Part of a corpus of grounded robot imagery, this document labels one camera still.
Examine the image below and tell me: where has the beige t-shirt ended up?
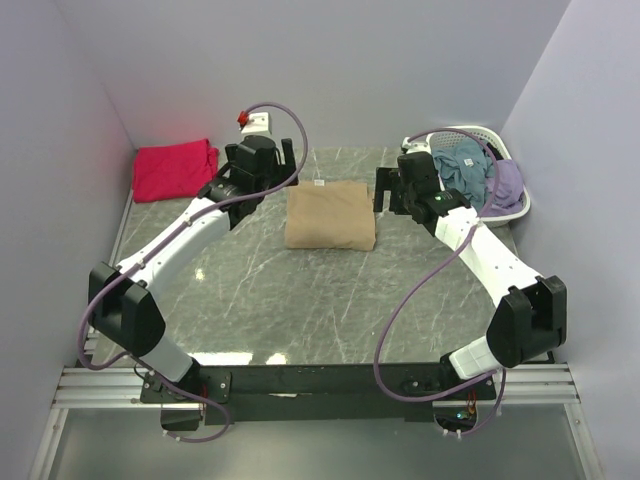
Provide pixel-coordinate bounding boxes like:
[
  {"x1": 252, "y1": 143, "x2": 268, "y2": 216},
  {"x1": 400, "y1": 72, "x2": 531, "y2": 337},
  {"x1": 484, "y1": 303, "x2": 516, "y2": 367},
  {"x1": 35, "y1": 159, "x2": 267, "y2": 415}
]
[{"x1": 284, "y1": 180, "x2": 376, "y2": 251}]

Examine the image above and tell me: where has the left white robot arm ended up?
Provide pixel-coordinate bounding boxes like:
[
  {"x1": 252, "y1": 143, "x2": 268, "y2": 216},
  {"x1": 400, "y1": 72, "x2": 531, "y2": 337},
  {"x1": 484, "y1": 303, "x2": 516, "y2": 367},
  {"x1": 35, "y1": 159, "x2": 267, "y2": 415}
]
[{"x1": 84, "y1": 135, "x2": 298, "y2": 402}]

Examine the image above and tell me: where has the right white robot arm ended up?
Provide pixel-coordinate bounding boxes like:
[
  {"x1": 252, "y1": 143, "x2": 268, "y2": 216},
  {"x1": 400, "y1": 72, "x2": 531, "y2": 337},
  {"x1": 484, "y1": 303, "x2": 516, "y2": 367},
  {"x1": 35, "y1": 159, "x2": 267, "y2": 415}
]
[{"x1": 373, "y1": 152, "x2": 568, "y2": 399}]

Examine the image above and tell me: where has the white laundry basket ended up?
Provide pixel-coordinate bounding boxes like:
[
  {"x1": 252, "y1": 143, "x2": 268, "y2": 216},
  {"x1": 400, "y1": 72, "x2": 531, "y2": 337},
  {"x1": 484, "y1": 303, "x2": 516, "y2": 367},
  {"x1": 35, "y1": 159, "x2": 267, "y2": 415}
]
[{"x1": 427, "y1": 126, "x2": 529, "y2": 225}]

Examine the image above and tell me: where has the blue t-shirt in basket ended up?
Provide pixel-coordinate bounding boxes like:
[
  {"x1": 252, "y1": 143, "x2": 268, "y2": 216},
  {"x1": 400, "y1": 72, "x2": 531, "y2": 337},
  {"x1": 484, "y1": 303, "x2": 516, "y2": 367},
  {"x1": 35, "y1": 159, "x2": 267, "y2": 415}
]
[{"x1": 432, "y1": 138, "x2": 495, "y2": 211}]

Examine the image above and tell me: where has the folded red t-shirt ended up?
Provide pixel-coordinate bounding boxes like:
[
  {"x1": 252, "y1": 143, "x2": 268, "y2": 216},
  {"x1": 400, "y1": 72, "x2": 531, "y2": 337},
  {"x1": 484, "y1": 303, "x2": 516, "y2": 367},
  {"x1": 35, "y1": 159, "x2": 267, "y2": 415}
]
[{"x1": 132, "y1": 139, "x2": 219, "y2": 203}]

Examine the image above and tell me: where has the purple t-shirt in basket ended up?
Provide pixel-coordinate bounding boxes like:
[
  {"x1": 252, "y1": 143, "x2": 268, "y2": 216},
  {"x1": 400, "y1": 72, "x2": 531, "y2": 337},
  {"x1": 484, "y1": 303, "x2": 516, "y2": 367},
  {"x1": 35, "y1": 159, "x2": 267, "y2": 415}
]
[{"x1": 487, "y1": 159, "x2": 524, "y2": 217}]

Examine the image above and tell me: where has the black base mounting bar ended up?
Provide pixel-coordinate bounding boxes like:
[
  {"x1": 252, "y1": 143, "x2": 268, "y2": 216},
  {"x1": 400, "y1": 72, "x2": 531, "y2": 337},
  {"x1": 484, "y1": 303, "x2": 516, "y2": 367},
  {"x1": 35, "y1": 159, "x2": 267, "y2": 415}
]
[{"x1": 140, "y1": 363, "x2": 497, "y2": 431}]

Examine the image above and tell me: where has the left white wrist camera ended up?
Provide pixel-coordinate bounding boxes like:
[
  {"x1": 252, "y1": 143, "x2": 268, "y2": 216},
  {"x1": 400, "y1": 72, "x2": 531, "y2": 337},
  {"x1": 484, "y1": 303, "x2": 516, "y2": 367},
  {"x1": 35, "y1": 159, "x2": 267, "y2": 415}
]
[{"x1": 237, "y1": 111, "x2": 272, "y2": 137}]

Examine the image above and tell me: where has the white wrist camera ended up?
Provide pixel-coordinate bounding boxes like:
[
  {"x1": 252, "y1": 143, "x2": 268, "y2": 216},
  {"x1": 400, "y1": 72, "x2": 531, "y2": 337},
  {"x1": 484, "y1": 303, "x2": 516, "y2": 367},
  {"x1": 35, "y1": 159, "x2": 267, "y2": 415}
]
[
  {"x1": 237, "y1": 111, "x2": 272, "y2": 137},
  {"x1": 401, "y1": 137, "x2": 431, "y2": 154}
]

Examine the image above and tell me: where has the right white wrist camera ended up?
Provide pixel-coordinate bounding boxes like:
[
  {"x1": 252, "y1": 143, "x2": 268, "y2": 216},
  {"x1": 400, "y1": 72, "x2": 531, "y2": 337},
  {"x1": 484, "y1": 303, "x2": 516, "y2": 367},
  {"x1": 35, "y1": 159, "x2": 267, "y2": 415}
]
[{"x1": 401, "y1": 137, "x2": 431, "y2": 154}]

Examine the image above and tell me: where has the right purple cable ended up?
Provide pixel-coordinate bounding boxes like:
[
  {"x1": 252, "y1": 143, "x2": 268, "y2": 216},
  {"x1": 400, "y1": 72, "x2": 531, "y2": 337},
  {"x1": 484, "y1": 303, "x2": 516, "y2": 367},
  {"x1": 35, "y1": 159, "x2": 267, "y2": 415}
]
[{"x1": 372, "y1": 128, "x2": 508, "y2": 441}]

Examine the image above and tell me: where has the purple cable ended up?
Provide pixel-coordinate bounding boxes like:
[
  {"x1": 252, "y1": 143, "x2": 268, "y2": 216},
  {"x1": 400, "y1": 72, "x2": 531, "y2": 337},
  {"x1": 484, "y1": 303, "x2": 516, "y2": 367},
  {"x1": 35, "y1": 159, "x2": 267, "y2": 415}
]
[
  {"x1": 372, "y1": 128, "x2": 508, "y2": 441},
  {"x1": 76, "y1": 101, "x2": 307, "y2": 444}
]

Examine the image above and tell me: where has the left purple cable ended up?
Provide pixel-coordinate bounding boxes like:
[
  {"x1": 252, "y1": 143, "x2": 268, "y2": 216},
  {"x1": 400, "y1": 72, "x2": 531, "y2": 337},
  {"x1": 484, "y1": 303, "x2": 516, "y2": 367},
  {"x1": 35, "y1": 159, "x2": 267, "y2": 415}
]
[{"x1": 76, "y1": 101, "x2": 307, "y2": 444}]

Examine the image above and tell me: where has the aluminium frame rail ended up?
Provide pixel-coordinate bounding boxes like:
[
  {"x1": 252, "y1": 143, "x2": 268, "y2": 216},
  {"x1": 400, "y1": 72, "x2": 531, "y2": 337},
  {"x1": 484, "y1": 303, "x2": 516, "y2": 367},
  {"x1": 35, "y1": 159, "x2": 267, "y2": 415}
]
[{"x1": 34, "y1": 198, "x2": 603, "y2": 479}]

